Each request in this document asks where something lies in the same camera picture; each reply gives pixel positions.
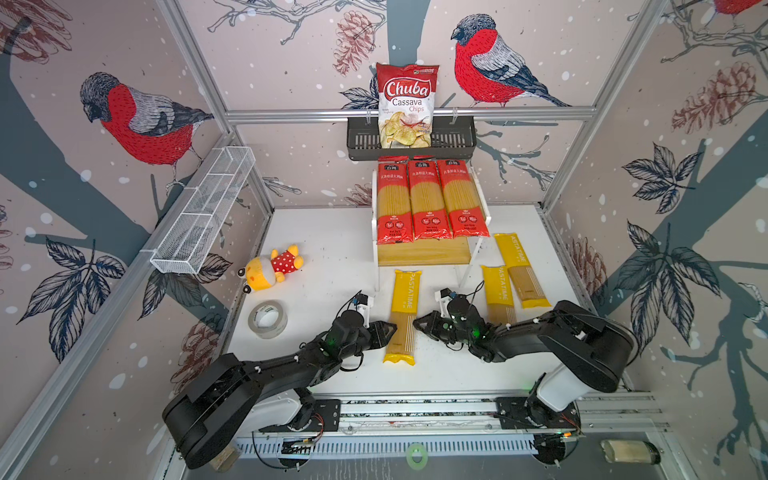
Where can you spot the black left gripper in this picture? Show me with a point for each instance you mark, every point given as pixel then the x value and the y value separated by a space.
pixel 379 334

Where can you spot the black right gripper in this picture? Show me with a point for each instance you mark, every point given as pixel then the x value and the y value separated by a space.
pixel 431 319

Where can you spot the yellow spaghetti bag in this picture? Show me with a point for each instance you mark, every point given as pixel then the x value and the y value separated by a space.
pixel 521 272
pixel 499 296
pixel 404 310

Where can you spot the red spaghetti bag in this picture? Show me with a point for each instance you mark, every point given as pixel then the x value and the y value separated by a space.
pixel 394 216
pixel 427 203
pixel 462 201

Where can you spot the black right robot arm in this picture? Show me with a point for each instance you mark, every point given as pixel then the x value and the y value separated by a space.
pixel 592 351

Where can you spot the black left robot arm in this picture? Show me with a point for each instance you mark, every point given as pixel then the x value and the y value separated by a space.
pixel 208 412

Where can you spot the wooden two-tier shelf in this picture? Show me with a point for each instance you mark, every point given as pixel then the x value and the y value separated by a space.
pixel 460 254

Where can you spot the clear tape roll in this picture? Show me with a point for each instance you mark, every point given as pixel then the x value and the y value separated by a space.
pixel 267 320

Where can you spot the yellow plush toy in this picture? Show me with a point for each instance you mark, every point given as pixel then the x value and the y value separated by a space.
pixel 267 271

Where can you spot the glass jar left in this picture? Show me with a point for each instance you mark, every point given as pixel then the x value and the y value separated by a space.
pixel 226 459

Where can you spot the glass jar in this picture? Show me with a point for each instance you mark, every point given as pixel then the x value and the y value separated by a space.
pixel 226 459
pixel 630 452

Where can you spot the Chuba cassava chips bag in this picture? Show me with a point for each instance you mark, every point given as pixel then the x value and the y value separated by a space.
pixel 406 105

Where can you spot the glass jar right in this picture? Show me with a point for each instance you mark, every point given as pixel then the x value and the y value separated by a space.
pixel 630 452

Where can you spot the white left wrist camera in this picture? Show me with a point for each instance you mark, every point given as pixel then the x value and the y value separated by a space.
pixel 363 303

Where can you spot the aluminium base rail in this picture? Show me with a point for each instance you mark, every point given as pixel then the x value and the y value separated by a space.
pixel 292 428

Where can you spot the black hanging wire basket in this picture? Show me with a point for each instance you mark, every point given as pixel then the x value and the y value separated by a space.
pixel 445 138

